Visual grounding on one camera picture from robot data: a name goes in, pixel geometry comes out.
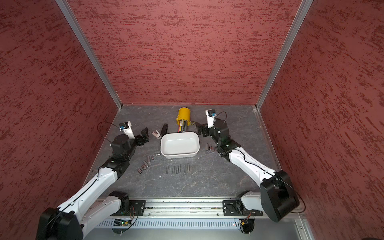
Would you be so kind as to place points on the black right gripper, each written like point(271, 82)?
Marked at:
point(204, 129)

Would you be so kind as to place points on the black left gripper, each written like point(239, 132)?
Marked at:
point(140, 141)

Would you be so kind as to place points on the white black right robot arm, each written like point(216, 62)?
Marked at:
point(277, 197)

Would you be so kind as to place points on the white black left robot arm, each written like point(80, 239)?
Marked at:
point(75, 218)

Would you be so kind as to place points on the white plastic storage box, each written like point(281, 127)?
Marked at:
point(180, 145)

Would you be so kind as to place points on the bundle of coloured pencils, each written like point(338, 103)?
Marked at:
point(183, 126)

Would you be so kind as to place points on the yellow pen holder bucket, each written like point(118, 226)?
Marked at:
point(184, 114)

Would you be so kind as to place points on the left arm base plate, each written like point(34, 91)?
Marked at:
point(132, 208)

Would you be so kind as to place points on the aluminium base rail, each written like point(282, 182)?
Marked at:
point(185, 208)

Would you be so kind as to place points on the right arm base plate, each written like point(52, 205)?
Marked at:
point(232, 208)

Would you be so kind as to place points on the aluminium corner post left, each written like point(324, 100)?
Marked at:
point(79, 33)

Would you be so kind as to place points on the aluminium corner post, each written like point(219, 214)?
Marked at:
point(291, 35)
point(79, 33)

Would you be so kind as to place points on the aluminium corner post right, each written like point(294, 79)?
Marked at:
point(291, 35)

